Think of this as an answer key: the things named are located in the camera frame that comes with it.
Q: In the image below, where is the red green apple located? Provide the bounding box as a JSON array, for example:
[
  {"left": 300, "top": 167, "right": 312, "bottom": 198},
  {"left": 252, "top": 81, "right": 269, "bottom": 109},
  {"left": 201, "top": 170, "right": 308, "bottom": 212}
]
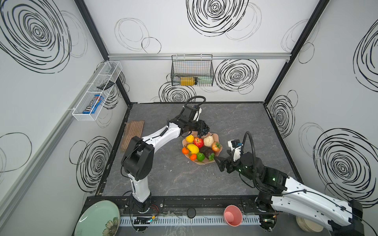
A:
[{"left": 211, "top": 142, "right": 222, "bottom": 152}]

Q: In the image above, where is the dark brown mangosteen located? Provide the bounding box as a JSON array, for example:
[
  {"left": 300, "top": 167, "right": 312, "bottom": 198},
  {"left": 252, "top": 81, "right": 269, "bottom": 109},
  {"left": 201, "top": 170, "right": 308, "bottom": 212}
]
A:
[{"left": 204, "top": 149, "right": 215, "bottom": 161}]

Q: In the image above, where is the dark avocado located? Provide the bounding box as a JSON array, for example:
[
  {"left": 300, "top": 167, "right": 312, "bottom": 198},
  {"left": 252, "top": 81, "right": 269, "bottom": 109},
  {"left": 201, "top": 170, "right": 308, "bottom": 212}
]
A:
[{"left": 199, "top": 146, "right": 212, "bottom": 154}]

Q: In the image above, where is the dark grape bunch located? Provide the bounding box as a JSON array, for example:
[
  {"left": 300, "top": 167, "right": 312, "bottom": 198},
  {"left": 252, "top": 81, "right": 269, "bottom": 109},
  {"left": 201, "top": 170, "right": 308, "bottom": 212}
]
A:
[{"left": 197, "top": 120, "right": 210, "bottom": 138}]

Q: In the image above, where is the green lime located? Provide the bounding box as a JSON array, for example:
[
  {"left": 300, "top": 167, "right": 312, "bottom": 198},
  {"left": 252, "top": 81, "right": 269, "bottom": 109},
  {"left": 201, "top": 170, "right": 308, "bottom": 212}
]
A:
[{"left": 196, "top": 152, "right": 206, "bottom": 162}]

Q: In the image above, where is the beige pale fruit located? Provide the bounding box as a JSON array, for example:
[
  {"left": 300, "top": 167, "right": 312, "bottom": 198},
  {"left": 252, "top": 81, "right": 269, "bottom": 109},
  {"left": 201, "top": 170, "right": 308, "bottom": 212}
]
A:
[{"left": 203, "top": 134, "right": 214, "bottom": 148}]

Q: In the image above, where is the red crinkled fruit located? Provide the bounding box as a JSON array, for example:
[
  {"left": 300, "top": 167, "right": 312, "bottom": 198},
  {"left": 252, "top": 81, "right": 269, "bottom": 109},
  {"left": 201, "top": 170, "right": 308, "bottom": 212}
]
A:
[{"left": 194, "top": 137, "right": 204, "bottom": 148}]

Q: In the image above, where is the orange tangerine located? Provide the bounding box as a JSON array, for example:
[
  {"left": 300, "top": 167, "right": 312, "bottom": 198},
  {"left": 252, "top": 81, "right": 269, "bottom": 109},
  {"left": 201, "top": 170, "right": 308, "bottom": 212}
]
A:
[
  {"left": 182, "top": 147, "right": 190, "bottom": 155},
  {"left": 190, "top": 154, "right": 197, "bottom": 161}
]

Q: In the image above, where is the yellow lemon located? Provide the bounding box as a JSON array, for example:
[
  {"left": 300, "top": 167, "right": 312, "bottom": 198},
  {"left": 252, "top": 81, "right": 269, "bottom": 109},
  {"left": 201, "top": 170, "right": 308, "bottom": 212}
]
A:
[{"left": 186, "top": 144, "right": 200, "bottom": 155}]

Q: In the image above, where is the small yellow fruit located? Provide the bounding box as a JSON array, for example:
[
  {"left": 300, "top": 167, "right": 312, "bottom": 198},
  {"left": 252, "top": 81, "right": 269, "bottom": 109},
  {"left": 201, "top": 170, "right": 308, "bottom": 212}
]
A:
[{"left": 185, "top": 135, "right": 195, "bottom": 144}]

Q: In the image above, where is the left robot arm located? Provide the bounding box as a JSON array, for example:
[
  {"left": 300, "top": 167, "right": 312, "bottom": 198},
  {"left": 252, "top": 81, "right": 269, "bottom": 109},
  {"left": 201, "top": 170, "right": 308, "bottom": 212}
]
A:
[{"left": 121, "top": 104, "right": 209, "bottom": 213}]

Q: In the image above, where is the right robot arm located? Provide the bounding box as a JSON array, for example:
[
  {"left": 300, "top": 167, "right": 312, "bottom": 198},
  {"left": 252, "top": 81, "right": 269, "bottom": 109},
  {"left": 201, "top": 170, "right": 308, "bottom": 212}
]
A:
[{"left": 215, "top": 152, "right": 365, "bottom": 236}]

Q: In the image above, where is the yellow bottle in basket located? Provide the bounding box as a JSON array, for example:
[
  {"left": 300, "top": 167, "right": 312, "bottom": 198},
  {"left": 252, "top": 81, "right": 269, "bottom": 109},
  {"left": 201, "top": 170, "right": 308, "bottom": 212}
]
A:
[{"left": 180, "top": 77, "right": 196, "bottom": 86}]

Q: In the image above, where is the green item in basket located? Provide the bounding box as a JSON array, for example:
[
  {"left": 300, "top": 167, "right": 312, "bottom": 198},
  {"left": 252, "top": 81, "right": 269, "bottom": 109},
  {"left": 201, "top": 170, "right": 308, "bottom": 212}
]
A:
[{"left": 196, "top": 76, "right": 214, "bottom": 87}]

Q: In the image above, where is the pink cup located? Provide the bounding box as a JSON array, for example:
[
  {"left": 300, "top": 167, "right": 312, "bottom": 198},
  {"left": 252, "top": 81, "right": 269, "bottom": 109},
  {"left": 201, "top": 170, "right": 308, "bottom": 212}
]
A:
[{"left": 223, "top": 205, "right": 243, "bottom": 227}]

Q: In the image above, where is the brown woven mat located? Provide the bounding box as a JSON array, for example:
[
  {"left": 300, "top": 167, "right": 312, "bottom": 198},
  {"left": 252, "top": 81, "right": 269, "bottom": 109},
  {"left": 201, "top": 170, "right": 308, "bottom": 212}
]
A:
[{"left": 120, "top": 121, "right": 145, "bottom": 152}]

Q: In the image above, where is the black round knob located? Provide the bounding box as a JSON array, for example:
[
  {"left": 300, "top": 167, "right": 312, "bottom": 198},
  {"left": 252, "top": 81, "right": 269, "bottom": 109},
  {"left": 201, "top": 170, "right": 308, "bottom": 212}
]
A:
[{"left": 186, "top": 207, "right": 196, "bottom": 219}]

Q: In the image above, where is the black remote control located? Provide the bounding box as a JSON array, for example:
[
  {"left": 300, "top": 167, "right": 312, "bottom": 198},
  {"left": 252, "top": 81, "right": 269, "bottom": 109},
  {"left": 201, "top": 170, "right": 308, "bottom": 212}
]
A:
[{"left": 97, "top": 81, "right": 115, "bottom": 91}]

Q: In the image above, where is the blue candy packet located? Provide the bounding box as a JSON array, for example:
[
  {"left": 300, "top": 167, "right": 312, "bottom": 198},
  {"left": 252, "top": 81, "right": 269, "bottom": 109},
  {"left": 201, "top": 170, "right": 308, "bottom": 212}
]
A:
[{"left": 82, "top": 94, "right": 103, "bottom": 114}]

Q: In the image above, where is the green floral plate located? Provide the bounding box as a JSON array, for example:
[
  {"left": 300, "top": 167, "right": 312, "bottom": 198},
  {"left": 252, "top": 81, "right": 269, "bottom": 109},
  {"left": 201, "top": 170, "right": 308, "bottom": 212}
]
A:
[{"left": 73, "top": 200, "right": 120, "bottom": 236}]

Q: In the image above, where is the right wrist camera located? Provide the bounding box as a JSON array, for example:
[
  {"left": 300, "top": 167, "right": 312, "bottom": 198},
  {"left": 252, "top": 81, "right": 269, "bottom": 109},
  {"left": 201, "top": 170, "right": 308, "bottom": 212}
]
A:
[{"left": 227, "top": 139, "right": 243, "bottom": 162}]

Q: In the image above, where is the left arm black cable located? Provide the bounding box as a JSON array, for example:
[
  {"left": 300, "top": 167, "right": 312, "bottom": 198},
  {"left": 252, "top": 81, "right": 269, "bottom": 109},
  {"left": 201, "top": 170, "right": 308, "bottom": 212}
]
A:
[{"left": 183, "top": 95, "right": 207, "bottom": 110}]

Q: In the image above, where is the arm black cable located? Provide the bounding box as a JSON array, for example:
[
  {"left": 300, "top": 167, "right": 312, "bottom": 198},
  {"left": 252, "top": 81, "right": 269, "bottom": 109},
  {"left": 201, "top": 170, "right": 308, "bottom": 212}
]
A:
[
  {"left": 241, "top": 131, "right": 260, "bottom": 183},
  {"left": 183, "top": 95, "right": 207, "bottom": 110}
]

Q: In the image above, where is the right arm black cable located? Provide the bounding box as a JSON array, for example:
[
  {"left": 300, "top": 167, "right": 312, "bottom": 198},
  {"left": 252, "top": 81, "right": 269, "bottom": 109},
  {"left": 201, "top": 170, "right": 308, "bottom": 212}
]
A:
[{"left": 241, "top": 131, "right": 260, "bottom": 183}]

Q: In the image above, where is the black wire basket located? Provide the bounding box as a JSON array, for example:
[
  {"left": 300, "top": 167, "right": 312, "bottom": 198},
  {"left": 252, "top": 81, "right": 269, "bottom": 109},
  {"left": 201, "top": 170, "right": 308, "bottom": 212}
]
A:
[{"left": 170, "top": 59, "right": 215, "bottom": 87}]

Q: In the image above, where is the white slotted cable duct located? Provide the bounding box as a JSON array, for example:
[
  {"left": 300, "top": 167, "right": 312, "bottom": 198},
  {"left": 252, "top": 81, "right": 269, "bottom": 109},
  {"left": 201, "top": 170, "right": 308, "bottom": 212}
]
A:
[{"left": 120, "top": 215, "right": 261, "bottom": 227}]

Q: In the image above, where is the white wire shelf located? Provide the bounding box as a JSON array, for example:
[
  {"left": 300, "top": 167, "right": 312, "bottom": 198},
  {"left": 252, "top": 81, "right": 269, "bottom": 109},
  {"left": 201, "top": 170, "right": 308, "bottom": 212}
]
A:
[{"left": 72, "top": 61, "right": 122, "bottom": 122}]

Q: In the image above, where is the aluminium wall rail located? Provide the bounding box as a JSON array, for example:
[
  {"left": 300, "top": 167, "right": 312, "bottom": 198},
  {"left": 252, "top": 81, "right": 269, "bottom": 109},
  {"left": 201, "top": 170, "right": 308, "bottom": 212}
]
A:
[{"left": 108, "top": 52, "right": 291, "bottom": 61}]

